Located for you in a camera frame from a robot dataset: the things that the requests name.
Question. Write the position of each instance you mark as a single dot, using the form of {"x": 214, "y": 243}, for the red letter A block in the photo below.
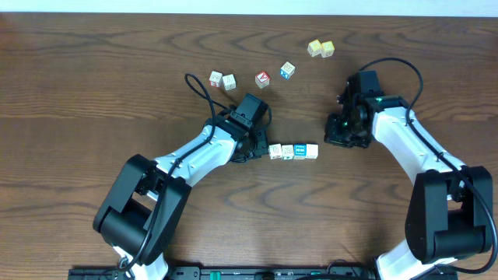
{"x": 262, "y": 79}

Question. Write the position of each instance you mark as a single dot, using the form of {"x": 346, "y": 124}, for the blue sided letter block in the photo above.
{"x": 287, "y": 70}

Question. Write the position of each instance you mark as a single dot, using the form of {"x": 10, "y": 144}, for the plain white block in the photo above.
{"x": 312, "y": 151}

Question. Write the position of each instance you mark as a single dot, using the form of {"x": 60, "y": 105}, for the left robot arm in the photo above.
{"x": 142, "y": 209}

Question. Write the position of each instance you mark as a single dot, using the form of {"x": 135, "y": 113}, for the pale yellow block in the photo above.
{"x": 314, "y": 48}

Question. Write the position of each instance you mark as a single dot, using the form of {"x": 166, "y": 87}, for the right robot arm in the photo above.
{"x": 450, "y": 214}

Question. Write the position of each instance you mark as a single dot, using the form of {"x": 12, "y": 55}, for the green sided block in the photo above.
{"x": 288, "y": 152}

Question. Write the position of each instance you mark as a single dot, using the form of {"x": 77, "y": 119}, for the white block beside red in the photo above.
{"x": 229, "y": 82}

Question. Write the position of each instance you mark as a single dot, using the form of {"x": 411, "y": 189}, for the red number block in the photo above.
{"x": 216, "y": 79}

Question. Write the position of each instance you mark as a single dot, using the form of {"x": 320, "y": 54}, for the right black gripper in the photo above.
{"x": 332, "y": 135}

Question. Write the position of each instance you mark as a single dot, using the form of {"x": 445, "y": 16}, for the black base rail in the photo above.
{"x": 196, "y": 273}

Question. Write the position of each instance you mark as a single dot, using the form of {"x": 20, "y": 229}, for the blue top block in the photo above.
{"x": 300, "y": 151}

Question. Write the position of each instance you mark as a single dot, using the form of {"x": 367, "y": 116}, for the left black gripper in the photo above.
{"x": 256, "y": 148}

